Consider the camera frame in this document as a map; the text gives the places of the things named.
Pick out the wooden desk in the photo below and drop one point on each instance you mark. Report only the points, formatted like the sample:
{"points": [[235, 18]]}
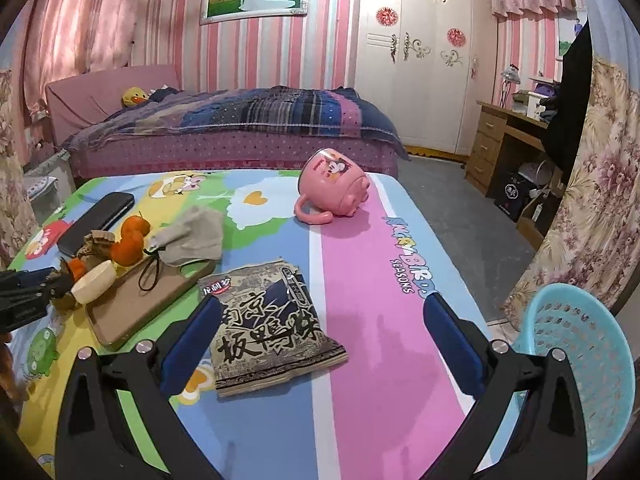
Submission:
{"points": [[510, 167]]}

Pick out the cream round lid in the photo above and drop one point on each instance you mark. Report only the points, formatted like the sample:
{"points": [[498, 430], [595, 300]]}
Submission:
{"points": [[94, 283]]}

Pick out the tan phone case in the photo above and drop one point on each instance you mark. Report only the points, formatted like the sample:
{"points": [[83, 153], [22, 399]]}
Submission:
{"points": [[138, 296]]}

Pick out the mandarin orange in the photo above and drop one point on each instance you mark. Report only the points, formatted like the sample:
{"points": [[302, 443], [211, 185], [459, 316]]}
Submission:
{"points": [[135, 224], [128, 250]]}

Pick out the pink cartoon mug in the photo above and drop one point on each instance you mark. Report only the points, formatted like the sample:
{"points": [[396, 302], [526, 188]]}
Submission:
{"points": [[330, 185]]}

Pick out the black and beige snack bag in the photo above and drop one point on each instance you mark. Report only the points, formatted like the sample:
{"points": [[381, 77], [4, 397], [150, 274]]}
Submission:
{"points": [[269, 332]]}

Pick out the colourful cartoon bed sheet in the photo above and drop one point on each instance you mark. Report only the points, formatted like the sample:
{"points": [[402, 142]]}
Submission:
{"points": [[388, 411]]}

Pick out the grey drawstring pouch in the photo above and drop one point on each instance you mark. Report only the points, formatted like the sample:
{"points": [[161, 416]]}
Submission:
{"points": [[195, 236]]}

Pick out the pink window curtain left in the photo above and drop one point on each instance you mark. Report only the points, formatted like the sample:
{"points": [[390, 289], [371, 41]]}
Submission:
{"points": [[66, 38]]}

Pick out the person's hand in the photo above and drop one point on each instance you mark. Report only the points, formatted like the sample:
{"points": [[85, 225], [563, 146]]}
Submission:
{"points": [[7, 376]]}

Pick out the white printer on desk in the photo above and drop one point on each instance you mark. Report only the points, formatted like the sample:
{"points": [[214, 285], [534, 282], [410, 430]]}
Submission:
{"points": [[528, 102]]}

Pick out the orange snack wrapper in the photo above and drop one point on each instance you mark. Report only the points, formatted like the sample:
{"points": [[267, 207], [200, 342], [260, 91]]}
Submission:
{"points": [[77, 268]]}

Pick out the floral curtain right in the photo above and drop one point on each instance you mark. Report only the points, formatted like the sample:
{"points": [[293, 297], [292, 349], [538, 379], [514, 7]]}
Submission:
{"points": [[593, 240]]}

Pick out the floral curtain left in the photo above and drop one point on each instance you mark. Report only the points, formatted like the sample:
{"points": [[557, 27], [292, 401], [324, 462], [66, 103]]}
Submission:
{"points": [[18, 221]]}

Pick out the mandarin orange front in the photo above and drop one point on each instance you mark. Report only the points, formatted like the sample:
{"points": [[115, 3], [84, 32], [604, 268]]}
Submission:
{"points": [[128, 250]]}

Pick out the desk lamp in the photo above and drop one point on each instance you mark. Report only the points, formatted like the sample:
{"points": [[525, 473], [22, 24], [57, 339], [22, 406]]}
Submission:
{"points": [[510, 78]]}

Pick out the turquoise plastic basket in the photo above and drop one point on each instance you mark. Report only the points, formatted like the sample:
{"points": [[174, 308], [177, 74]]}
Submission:
{"points": [[569, 318]]}

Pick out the pink headboard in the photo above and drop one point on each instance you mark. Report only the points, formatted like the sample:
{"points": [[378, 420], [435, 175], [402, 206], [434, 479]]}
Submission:
{"points": [[79, 102]]}

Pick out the bedside cabinet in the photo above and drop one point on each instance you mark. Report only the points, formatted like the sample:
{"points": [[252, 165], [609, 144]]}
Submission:
{"points": [[49, 185]]}

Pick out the white wardrobe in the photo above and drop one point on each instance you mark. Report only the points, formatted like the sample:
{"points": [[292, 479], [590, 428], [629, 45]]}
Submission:
{"points": [[427, 65]]}

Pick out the purple bed with quilt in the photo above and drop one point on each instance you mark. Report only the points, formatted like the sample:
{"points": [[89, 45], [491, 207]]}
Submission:
{"points": [[266, 128]]}

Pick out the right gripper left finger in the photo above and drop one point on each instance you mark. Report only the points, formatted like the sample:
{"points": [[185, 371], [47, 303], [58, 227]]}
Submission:
{"points": [[94, 441]]}

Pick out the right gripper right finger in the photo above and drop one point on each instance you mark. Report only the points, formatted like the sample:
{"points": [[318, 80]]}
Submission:
{"points": [[548, 440]]}

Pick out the black wallet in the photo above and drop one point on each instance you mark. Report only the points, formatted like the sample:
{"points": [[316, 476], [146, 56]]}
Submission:
{"points": [[99, 217]]}

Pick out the black hanging garment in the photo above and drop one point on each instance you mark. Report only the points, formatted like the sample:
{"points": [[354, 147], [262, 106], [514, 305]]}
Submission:
{"points": [[562, 137]]}

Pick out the yellow duck plush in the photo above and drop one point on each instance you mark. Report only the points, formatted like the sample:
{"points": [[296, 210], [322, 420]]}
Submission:
{"points": [[134, 96]]}

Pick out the mandarin orange back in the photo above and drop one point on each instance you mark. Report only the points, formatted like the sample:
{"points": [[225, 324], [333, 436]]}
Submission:
{"points": [[135, 224]]}

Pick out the floral curtain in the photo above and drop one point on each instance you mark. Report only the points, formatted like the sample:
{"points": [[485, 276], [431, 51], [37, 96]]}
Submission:
{"points": [[593, 240], [18, 221]]}

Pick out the brown cardboard scrap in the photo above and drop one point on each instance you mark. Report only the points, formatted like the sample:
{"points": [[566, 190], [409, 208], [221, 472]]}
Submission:
{"points": [[96, 248]]}

